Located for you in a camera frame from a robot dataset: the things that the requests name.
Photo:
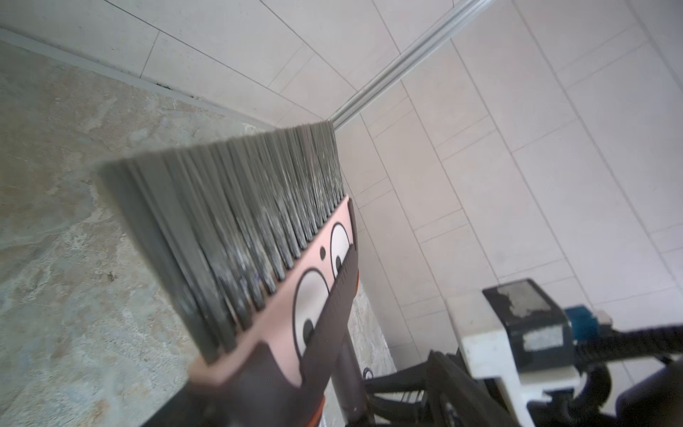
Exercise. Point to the vertical aluminium corner post right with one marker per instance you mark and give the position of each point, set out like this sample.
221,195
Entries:
439,33

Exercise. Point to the brown hand brush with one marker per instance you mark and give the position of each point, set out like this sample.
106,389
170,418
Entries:
255,242

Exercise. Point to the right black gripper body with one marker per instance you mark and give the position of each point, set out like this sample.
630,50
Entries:
437,392

